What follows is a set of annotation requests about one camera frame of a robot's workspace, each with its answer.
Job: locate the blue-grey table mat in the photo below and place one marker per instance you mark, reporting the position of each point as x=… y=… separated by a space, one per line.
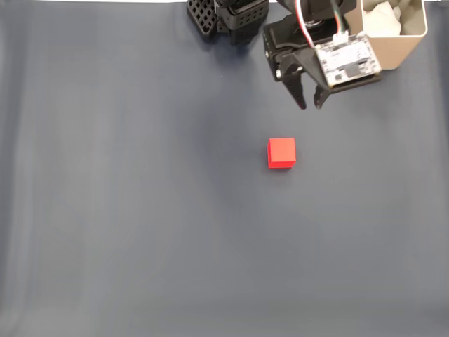
x=140 y=210

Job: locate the red cube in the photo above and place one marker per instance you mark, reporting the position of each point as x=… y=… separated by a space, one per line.
x=282 y=151

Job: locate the white crumpled cloth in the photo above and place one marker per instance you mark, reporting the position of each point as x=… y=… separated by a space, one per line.
x=380 y=19

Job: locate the beige rounded square box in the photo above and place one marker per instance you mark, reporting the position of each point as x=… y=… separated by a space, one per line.
x=393 y=52

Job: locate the camera board on black mount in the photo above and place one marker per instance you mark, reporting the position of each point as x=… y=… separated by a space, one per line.
x=347 y=59

